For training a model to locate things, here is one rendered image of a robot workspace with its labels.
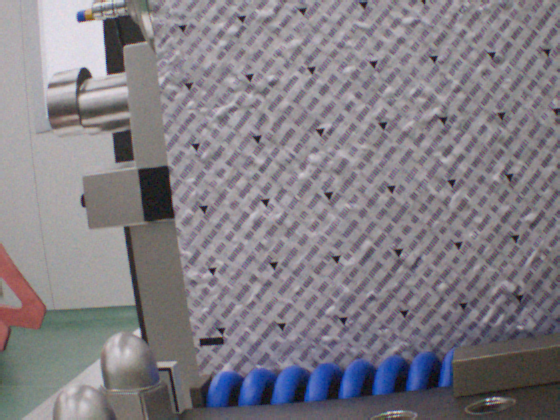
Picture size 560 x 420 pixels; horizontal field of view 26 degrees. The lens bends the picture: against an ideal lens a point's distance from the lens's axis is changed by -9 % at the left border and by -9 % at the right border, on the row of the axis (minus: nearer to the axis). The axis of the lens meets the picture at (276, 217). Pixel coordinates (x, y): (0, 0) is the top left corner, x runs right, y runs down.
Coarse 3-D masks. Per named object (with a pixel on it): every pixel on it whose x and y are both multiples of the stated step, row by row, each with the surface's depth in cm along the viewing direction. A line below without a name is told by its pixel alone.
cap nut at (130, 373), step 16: (112, 336) 55; (128, 336) 55; (112, 352) 54; (128, 352) 54; (144, 352) 55; (112, 368) 54; (128, 368) 54; (144, 368) 55; (112, 384) 54; (128, 384) 54; (144, 384) 54; (160, 384) 55; (112, 400) 54; (128, 400) 54; (144, 400) 54; (160, 400) 55; (128, 416) 54; (144, 416) 54; (160, 416) 55; (176, 416) 56
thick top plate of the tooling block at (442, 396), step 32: (544, 384) 53; (192, 416) 57; (224, 416) 56; (256, 416) 56; (288, 416) 55; (320, 416) 54; (352, 416) 54; (384, 416) 53; (416, 416) 52; (448, 416) 51; (480, 416) 50; (512, 416) 49; (544, 416) 48
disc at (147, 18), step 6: (138, 0) 59; (144, 0) 59; (150, 0) 60; (144, 6) 59; (150, 6) 60; (144, 12) 60; (150, 12) 60; (144, 18) 60; (150, 18) 60; (144, 24) 60; (150, 24) 60; (150, 30) 60; (150, 36) 61; (150, 42) 61
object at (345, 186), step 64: (448, 0) 57; (512, 0) 57; (192, 64) 60; (256, 64) 59; (320, 64) 59; (384, 64) 58; (448, 64) 58; (512, 64) 57; (192, 128) 60; (256, 128) 60; (320, 128) 59; (384, 128) 59; (448, 128) 58; (512, 128) 57; (192, 192) 61; (256, 192) 60; (320, 192) 60; (384, 192) 59; (448, 192) 59; (512, 192) 58; (192, 256) 61; (256, 256) 61; (320, 256) 60; (384, 256) 60; (448, 256) 59; (512, 256) 58; (192, 320) 62; (256, 320) 61; (320, 320) 61; (384, 320) 60; (448, 320) 59; (512, 320) 59
